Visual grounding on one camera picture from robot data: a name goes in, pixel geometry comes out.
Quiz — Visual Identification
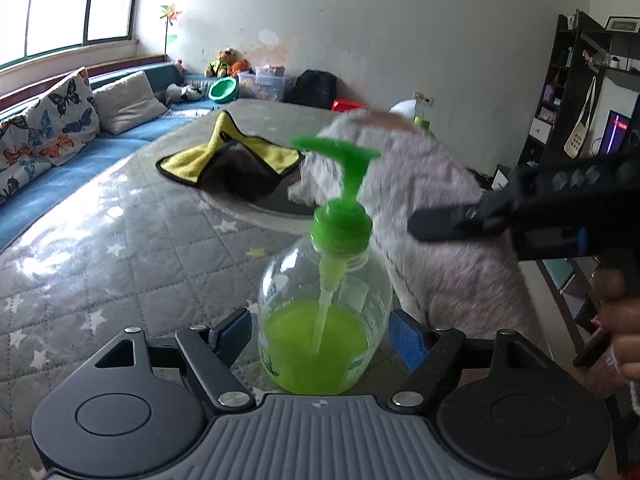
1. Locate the grey quilted star tablecloth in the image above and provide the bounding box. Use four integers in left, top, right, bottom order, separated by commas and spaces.
0, 97, 556, 480

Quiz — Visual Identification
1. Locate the beige cushion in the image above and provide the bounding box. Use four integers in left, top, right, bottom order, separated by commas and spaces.
92, 71, 168, 135

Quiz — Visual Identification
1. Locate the colourful pinwheel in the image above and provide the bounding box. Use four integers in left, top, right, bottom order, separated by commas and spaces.
160, 4, 183, 58

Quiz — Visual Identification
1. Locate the yellow and grey microfibre cloth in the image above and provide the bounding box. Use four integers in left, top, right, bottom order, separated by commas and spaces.
155, 110, 301, 196

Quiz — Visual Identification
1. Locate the blue sofa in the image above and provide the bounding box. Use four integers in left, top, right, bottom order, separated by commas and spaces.
0, 62, 231, 251

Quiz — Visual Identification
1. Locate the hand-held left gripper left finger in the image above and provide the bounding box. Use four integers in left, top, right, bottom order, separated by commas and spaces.
95, 308, 256, 415

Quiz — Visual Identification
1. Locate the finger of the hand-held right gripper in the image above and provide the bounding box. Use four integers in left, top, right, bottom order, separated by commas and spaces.
407, 202, 506, 242

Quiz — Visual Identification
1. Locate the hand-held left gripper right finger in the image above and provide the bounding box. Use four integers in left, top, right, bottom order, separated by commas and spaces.
389, 308, 538, 408

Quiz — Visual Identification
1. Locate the clear pump bottle green soap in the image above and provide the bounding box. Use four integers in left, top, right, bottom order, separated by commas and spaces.
257, 136, 393, 395

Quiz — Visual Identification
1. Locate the black backpack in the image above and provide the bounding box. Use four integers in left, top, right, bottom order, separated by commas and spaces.
286, 70, 338, 109

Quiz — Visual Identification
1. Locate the television screen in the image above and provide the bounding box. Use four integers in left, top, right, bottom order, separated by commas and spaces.
597, 109, 636, 156

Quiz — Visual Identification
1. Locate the butterfly print cushion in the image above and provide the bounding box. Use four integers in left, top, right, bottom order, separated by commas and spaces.
0, 115, 41, 206
27, 67, 101, 166

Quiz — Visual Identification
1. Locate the green plastic basin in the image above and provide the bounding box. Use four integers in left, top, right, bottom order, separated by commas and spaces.
208, 78, 240, 102

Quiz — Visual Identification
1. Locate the dark shelving unit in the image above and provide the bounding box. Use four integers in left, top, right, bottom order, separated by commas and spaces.
517, 10, 640, 196

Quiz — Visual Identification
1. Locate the clear storage box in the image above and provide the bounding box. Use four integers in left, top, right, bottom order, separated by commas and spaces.
237, 66, 293, 102

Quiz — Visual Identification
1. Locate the black and white plush toy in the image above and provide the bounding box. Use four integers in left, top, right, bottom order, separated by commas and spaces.
165, 82, 206, 105

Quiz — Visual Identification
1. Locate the person's right hand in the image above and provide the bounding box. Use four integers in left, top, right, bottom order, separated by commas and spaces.
592, 260, 640, 378

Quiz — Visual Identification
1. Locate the window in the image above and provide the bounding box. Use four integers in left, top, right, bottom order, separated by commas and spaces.
0, 0, 143, 68

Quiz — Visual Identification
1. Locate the pale pink towel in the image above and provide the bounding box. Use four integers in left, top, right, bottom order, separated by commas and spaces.
287, 109, 556, 356

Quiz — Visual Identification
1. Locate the canvas tote bag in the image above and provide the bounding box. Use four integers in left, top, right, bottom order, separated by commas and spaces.
564, 76, 598, 160

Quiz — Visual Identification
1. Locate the teddy bear plush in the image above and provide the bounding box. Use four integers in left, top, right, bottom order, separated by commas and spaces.
205, 48, 236, 78

